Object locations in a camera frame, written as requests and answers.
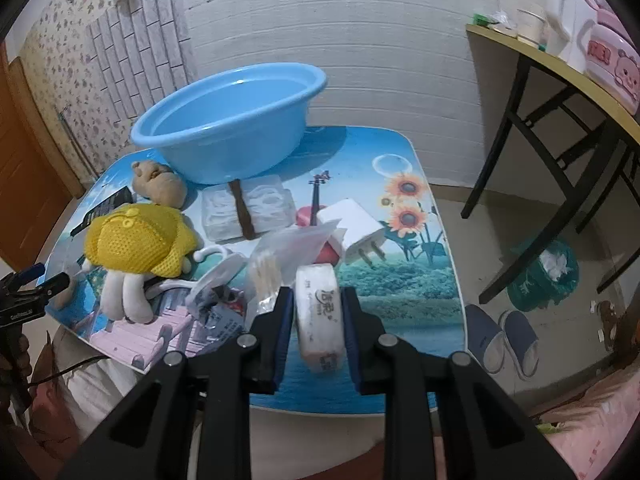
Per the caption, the clear bag of cotton swabs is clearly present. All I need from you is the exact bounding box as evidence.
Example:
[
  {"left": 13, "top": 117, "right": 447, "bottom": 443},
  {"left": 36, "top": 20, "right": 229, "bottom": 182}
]
[{"left": 246, "top": 223, "right": 346, "bottom": 318}]

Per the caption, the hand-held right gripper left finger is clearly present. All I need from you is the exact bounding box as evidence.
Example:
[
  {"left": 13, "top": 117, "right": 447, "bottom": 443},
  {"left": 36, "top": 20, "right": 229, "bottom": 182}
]
[{"left": 55, "top": 285, "right": 296, "bottom": 480}]

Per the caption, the yellow desk with black legs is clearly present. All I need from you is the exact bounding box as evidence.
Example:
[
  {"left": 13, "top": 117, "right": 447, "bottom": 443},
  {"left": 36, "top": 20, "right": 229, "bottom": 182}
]
[{"left": 461, "top": 23, "right": 640, "bottom": 306}]

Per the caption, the white kettle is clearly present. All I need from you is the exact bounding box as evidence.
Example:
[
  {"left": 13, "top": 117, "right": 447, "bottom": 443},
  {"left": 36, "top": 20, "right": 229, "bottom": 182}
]
[{"left": 545, "top": 0, "right": 596, "bottom": 73}]

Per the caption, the white charger plug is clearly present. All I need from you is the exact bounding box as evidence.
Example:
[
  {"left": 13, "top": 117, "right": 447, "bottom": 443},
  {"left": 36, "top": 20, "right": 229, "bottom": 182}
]
[{"left": 316, "top": 198, "right": 388, "bottom": 267}]

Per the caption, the black cable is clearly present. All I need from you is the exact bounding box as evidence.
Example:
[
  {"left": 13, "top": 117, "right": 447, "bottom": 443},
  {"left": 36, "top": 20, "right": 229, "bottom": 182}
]
[{"left": 27, "top": 355, "right": 108, "bottom": 388}]

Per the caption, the person's left hand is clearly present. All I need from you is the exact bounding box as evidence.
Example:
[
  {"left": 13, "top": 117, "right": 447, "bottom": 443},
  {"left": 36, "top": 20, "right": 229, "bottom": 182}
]
[{"left": 0, "top": 332, "right": 33, "bottom": 411}]

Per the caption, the paper cup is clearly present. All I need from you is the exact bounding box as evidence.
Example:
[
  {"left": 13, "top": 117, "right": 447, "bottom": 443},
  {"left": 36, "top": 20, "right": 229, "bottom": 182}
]
[{"left": 516, "top": 5, "right": 548, "bottom": 46}]

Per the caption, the green trash bin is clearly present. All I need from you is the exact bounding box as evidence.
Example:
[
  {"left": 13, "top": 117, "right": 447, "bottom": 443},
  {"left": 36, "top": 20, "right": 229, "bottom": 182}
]
[{"left": 506, "top": 240, "right": 581, "bottom": 313}]

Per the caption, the pink bear kettle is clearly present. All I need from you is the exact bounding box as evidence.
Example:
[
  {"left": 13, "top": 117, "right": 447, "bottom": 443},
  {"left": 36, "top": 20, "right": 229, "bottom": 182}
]
[{"left": 580, "top": 0, "right": 640, "bottom": 111}]

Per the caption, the clear box of floss picks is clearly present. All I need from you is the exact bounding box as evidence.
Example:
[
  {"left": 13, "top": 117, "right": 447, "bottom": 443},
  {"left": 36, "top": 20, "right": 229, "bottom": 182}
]
[{"left": 201, "top": 175, "right": 296, "bottom": 242}]

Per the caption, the clear packet with red label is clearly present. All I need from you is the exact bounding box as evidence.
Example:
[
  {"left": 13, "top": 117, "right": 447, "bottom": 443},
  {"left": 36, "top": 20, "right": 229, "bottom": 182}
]
[{"left": 185, "top": 285, "right": 253, "bottom": 348}]

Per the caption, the yellow mesh plush toy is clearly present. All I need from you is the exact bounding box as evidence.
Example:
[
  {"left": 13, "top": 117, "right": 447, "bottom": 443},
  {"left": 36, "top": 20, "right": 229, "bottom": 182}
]
[{"left": 81, "top": 203, "right": 203, "bottom": 324}]

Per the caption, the white plastic hook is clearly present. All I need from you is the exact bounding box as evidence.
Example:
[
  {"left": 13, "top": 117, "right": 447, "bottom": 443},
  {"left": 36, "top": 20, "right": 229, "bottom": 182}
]
[{"left": 145, "top": 245, "right": 248, "bottom": 306}]

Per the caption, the crumpled clear plastic bag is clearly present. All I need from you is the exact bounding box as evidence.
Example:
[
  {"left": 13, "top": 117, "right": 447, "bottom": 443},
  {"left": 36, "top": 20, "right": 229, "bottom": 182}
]
[{"left": 487, "top": 0, "right": 518, "bottom": 36}]

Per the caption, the thin metal pole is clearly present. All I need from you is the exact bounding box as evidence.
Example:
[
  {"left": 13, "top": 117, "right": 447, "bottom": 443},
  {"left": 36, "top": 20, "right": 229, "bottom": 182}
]
[{"left": 59, "top": 107, "right": 98, "bottom": 181}]

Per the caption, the brown stick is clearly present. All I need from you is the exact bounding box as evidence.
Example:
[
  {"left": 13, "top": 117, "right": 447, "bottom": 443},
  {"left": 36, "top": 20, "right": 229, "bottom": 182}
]
[{"left": 229, "top": 180, "right": 259, "bottom": 239}]

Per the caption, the wooden door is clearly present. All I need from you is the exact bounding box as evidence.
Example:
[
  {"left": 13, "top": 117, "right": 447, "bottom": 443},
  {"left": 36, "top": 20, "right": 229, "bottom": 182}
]
[{"left": 0, "top": 55, "right": 86, "bottom": 271}]

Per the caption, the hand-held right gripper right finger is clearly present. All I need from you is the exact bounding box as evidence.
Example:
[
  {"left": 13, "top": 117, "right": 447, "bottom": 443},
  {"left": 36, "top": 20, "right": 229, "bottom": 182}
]
[{"left": 340, "top": 286, "right": 581, "bottom": 480}]

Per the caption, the blue slipper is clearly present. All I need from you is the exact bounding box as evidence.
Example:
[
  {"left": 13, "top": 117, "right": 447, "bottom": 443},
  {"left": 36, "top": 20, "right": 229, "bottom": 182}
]
[
  {"left": 465, "top": 304, "right": 507, "bottom": 375},
  {"left": 500, "top": 310, "right": 541, "bottom": 381}
]

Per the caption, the pink bedding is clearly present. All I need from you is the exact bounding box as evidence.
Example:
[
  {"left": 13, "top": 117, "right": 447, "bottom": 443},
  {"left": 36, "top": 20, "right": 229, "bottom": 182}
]
[{"left": 542, "top": 370, "right": 640, "bottom": 480}]

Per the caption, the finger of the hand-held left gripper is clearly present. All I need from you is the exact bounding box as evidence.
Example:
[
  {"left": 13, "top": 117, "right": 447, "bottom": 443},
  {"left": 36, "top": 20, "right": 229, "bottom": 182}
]
[
  {"left": 0, "top": 262, "right": 46, "bottom": 294},
  {"left": 35, "top": 272, "right": 71, "bottom": 306}
]

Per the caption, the black rectangular object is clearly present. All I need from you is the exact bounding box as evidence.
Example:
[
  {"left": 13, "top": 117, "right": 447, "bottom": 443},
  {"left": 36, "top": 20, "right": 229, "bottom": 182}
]
[{"left": 70, "top": 186, "right": 135, "bottom": 238}]

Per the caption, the blue plastic basin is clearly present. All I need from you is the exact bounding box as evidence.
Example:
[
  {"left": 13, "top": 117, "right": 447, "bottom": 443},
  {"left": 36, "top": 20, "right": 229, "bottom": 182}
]
[{"left": 130, "top": 62, "right": 328, "bottom": 185}]

